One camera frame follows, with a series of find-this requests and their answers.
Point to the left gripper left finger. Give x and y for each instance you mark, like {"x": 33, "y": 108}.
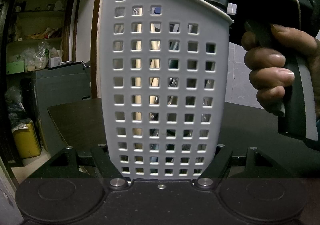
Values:
{"x": 110, "y": 176}

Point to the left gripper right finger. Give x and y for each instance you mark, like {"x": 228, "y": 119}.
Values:
{"x": 216, "y": 170}

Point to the grey perforated utensil basket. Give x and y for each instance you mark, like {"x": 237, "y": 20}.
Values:
{"x": 177, "y": 137}

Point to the person's right hand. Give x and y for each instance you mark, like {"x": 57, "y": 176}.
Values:
{"x": 268, "y": 74}

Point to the yellow jerry can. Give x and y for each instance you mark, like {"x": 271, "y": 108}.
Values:
{"x": 26, "y": 140}

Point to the dark grey cabinet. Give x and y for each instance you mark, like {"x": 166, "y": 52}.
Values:
{"x": 54, "y": 86}

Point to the white box on shelf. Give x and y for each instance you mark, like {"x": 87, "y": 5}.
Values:
{"x": 54, "y": 58}

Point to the green box on shelf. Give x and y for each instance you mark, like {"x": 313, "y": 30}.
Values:
{"x": 15, "y": 67}

